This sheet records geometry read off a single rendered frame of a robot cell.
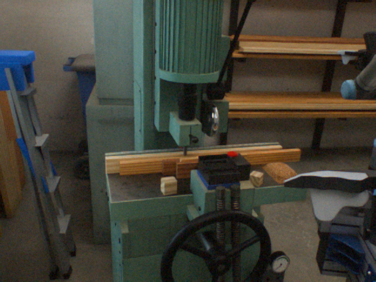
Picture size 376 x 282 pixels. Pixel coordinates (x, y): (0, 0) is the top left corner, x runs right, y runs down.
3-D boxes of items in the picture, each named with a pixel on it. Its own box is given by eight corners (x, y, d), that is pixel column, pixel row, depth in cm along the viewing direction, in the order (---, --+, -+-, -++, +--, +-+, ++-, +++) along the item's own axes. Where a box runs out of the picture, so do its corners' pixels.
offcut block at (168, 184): (164, 195, 101) (164, 183, 100) (160, 190, 104) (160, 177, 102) (177, 193, 102) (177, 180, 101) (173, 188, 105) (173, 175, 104)
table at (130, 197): (112, 244, 90) (111, 223, 87) (105, 185, 117) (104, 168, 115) (324, 217, 105) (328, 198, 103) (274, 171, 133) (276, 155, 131)
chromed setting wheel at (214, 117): (211, 143, 124) (213, 107, 120) (200, 130, 135) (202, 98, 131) (219, 142, 125) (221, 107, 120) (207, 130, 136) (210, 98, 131)
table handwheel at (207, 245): (138, 295, 84) (210, 197, 79) (128, 242, 102) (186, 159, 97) (230, 325, 96) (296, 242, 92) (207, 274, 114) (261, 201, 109)
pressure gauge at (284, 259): (269, 278, 113) (273, 257, 110) (264, 270, 117) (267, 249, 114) (288, 275, 115) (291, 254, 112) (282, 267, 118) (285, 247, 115)
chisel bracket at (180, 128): (178, 151, 109) (179, 124, 106) (168, 135, 121) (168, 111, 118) (201, 150, 111) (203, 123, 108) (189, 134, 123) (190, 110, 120)
